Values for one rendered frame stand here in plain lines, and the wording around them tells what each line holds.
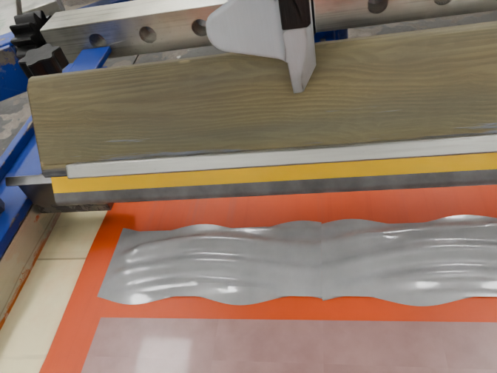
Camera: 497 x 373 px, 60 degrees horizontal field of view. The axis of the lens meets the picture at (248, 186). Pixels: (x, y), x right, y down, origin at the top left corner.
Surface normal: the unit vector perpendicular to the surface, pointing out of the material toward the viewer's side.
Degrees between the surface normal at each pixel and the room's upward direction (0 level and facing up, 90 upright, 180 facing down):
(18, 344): 0
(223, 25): 84
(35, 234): 90
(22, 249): 90
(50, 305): 0
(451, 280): 32
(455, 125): 55
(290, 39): 103
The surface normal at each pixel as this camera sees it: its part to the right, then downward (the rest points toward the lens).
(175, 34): -0.11, 0.73
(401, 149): -0.19, 0.20
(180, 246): -0.15, -0.20
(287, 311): -0.18, -0.68
